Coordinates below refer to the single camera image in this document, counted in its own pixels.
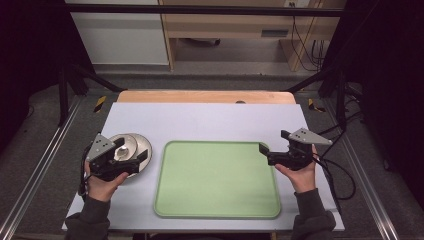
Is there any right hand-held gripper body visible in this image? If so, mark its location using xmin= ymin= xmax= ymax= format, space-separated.
xmin=266 ymin=127 xmax=334 ymax=172

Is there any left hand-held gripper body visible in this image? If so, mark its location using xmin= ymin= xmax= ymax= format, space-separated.
xmin=84 ymin=133 xmax=141 ymax=183

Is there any large silver metal plate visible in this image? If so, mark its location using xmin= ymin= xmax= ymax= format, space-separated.
xmin=113 ymin=132 xmax=154 ymax=179

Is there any small silver metal plate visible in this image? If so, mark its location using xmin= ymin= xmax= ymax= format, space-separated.
xmin=109 ymin=133 xmax=139 ymax=163

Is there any person's right hand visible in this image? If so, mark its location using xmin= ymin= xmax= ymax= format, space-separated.
xmin=274 ymin=144 xmax=319 ymax=195

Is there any person's left hand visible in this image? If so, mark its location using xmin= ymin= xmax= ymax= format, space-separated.
xmin=83 ymin=161 xmax=131 ymax=203

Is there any yellow and black tape marker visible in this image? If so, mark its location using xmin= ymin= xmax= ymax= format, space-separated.
xmin=306 ymin=97 xmax=327 ymax=114
xmin=93 ymin=95 xmax=108 ymax=114

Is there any green tray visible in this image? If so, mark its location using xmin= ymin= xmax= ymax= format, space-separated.
xmin=152 ymin=140 xmax=282 ymax=220

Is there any black metal stand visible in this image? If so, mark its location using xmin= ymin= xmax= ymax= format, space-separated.
xmin=57 ymin=62 xmax=125 ymax=128
xmin=285 ymin=64 xmax=348 ymax=132

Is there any wooden table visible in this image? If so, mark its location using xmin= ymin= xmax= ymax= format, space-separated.
xmin=116 ymin=89 xmax=297 ymax=105

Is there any white cabinet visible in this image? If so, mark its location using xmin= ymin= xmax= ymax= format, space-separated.
xmin=64 ymin=0 xmax=170 ymax=66

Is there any black curtain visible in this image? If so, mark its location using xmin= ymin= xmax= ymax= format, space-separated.
xmin=327 ymin=0 xmax=424 ymax=209
xmin=0 ymin=0 xmax=95 ymax=155

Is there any wooden desk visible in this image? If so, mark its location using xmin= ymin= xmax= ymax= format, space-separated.
xmin=157 ymin=0 xmax=348 ymax=73

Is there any right hand-held gripper cable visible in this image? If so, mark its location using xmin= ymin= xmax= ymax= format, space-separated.
xmin=312 ymin=131 xmax=357 ymax=214

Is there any hand-held gripper cable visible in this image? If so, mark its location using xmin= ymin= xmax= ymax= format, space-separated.
xmin=77 ymin=143 xmax=94 ymax=203
xmin=312 ymin=131 xmax=357 ymax=214

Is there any left hand-held gripper cable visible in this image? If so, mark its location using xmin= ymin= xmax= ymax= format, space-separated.
xmin=77 ymin=143 xmax=94 ymax=203

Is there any aluminium rail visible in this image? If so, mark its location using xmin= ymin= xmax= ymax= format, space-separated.
xmin=323 ymin=99 xmax=402 ymax=240
xmin=0 ymin=95 xmax=83 ymax=240

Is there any bundle of black wall cables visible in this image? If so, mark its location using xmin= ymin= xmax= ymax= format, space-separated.
xmin=289 ymin=1 xmax=327 ymax=73

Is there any black horizontal frame bar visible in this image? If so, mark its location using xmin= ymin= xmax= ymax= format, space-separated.
xmin=65 ymin=3 xmax=345 ymax=18

